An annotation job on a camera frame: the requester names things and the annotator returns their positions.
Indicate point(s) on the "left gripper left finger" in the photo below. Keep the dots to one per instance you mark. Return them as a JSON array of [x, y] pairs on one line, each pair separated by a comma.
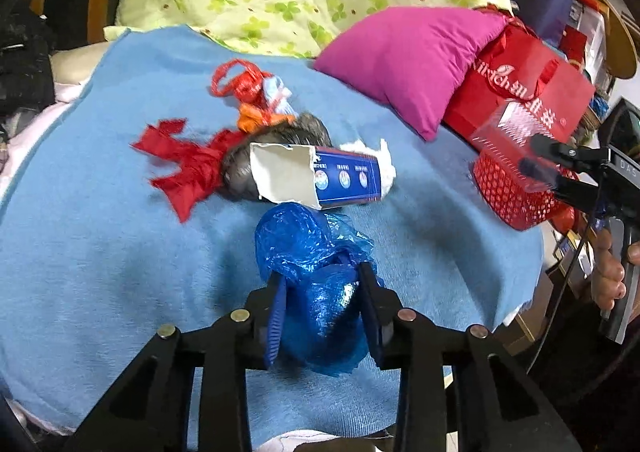
[[147, 408]]

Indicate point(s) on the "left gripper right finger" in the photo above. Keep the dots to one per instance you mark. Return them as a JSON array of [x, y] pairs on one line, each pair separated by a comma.
[[455, 381]]

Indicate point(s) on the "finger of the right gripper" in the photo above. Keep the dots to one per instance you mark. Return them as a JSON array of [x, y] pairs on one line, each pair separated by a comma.
[[565, 155], [577, 194]]

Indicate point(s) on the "red plastic mesh basket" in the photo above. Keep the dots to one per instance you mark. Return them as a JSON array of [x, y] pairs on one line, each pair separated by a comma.
[[515, 182]]

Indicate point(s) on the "white tissue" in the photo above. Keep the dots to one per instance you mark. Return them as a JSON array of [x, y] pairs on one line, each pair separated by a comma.
[[388, 171]]

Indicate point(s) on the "blue plastic bag trash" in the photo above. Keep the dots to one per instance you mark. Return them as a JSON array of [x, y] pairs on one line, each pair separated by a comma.
[[317, 254]]

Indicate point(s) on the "blue white cardboard box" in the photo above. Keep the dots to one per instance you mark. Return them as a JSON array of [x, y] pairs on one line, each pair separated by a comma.
[[340, 178]]

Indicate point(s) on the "person right hand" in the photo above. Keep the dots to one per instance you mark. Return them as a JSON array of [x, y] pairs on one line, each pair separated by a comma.
[[608, 283]]

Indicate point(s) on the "red paper shopping bag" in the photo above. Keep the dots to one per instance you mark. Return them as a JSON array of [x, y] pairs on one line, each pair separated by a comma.
[[514, 64]]

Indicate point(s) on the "light blue blanket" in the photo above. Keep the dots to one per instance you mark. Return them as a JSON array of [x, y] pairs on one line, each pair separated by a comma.
[[94, 259]]

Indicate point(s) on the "magenta pillow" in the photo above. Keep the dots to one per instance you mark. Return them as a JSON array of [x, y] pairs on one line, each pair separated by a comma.
[[411, 59]]

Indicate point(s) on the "red plastic bag scrap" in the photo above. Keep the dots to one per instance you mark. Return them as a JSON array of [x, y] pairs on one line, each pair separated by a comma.
[[199, 173]]

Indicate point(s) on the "black plastic bag bundle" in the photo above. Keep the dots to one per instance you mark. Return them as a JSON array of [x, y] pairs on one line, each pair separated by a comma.
[[275, 161]]

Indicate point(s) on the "red white knotted bag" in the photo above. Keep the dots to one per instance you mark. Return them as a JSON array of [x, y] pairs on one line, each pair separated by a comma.
[[249, 85]]

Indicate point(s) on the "orange plastic scrap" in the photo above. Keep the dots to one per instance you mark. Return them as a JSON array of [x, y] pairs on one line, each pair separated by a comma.
[[253, 118]]

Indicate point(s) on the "large black garbage bag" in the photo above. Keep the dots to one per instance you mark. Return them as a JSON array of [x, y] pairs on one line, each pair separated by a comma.
[[26, 73]]

